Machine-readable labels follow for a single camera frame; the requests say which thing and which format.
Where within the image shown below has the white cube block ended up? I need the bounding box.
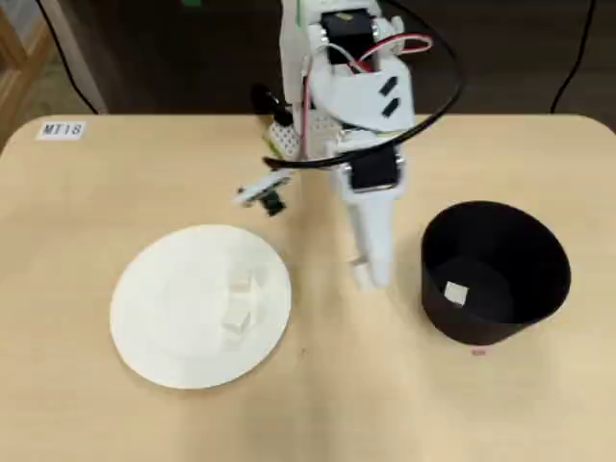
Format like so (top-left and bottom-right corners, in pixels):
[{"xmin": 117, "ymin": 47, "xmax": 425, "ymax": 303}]
[
  {"xmin": 220, "ymin": 310, "xmax": 251, "ymax": 336},
  {"xmin": 228, "ymin": 273, "xmax": 254, "ymax": 295},
  {"xmin": 443, "ymin": 282, "xmax": 469, "ymax": 305}
]

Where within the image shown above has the white paper plate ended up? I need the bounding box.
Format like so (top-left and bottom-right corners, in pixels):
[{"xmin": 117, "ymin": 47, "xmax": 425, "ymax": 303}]
[{"xmin": 109, "ymin": 223, "xmax": 294, "ymax": 390}]

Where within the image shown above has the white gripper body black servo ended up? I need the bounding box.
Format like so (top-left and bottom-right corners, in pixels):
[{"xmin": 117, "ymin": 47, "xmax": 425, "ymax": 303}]
[{"xmin": 331, "ymin": 137, "xmax": 410, "ymax": 206}]

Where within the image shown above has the black pot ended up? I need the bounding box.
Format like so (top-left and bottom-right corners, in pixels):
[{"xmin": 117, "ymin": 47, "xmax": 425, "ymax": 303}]
[{"xmin": 420, "ymin": 200, "xmax": 573, "ymax": 347}]

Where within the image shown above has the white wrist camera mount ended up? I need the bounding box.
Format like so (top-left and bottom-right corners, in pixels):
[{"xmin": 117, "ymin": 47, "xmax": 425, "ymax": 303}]
[{"xmin": 235, "ymin": 170, "xmax": 293, "ymax": 218}]

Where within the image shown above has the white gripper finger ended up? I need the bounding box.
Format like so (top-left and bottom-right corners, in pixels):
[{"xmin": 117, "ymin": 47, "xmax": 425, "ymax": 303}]
[
  {"xmin": 346, "ymin": 199, "xmax": 394, "ymax": 289},
  {"xmin": 351, "ymin": 262, "xmax": 375, "ymax": 293}
]

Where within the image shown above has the thick black camera cable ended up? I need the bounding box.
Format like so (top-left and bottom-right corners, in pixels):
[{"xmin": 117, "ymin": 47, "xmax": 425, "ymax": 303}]
[{"xmin": 262, "ymin": 0, "xmax": 466, "ymax": 172}]

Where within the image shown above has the light grey post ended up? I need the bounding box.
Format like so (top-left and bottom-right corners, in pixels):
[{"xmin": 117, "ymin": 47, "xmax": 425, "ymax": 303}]
[{"xmin": 40, "ymin": 0, "xmax": 111, "ymax": 116}]

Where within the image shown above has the red white servo wire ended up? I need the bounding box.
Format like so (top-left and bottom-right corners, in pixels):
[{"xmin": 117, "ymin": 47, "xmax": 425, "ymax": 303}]
[{"xmin": 321, "ymin": 33, "xmax": 434, "ymax": 73}]

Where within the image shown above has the white perforated base plate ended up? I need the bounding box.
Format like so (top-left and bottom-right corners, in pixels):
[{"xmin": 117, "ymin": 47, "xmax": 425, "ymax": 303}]
[{"xmin": 263, "ymin": 115, "xmax": 341, "ymax": 160}]

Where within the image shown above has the thin black background cable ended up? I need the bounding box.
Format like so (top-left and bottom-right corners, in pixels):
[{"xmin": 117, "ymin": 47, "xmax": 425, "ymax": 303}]
[
  {"xmin": 38, "ymin": 0, "xmax": 102, "ymax": 115},
  {"xmin": 550, "ymin": 0, "xmax": 596, "ymax": 115}
]

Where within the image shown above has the light wooden frame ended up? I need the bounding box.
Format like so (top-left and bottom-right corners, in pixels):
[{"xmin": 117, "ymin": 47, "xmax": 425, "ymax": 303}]
[{"xmin": 0, "ymin": 7, "xmax": 54, "ymax": 145}]

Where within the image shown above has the white MT18 label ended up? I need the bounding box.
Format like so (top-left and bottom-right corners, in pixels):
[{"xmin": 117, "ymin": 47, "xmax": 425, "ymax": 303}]
[{"xmin": 37, "ymin": 119, "xmax": 87, "ymax": 141}]

